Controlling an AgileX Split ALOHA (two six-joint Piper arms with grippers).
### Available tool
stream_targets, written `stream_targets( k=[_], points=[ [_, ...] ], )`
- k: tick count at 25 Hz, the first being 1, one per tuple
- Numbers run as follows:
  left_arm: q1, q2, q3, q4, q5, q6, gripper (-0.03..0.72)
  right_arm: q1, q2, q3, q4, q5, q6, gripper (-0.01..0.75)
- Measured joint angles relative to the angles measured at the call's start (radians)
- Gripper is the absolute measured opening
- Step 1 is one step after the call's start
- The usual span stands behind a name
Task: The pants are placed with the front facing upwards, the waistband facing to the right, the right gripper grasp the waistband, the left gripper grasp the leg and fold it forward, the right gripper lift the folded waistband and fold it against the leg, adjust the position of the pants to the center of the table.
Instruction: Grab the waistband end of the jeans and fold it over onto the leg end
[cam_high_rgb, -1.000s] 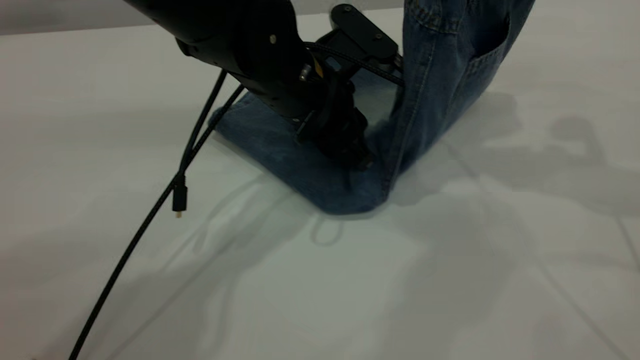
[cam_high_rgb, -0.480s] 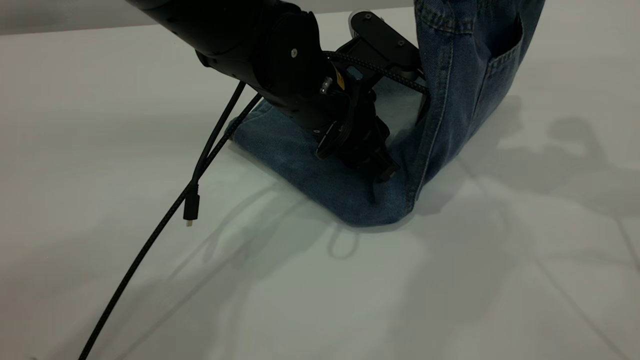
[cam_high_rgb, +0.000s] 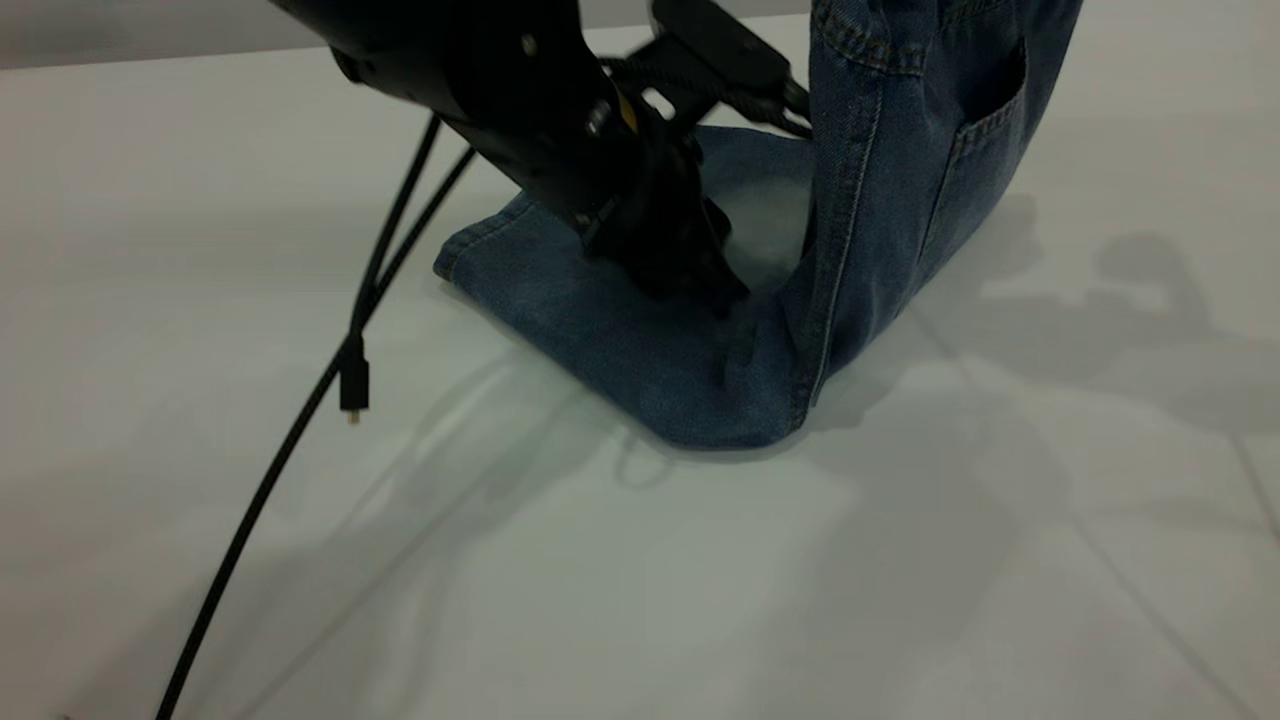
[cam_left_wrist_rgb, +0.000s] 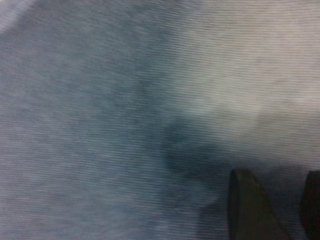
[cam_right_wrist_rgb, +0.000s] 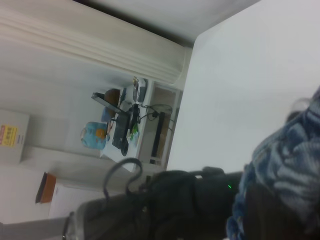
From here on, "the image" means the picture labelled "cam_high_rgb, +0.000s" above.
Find left braided black camera cable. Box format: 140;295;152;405
153;55;813;720

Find left loose cable with plug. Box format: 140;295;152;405
338;113;445;425

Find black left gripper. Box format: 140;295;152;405
580;128;753;319

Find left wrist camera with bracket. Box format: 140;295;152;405
648;0;813;111

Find blue denim pants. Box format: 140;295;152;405
432;0;1086;453

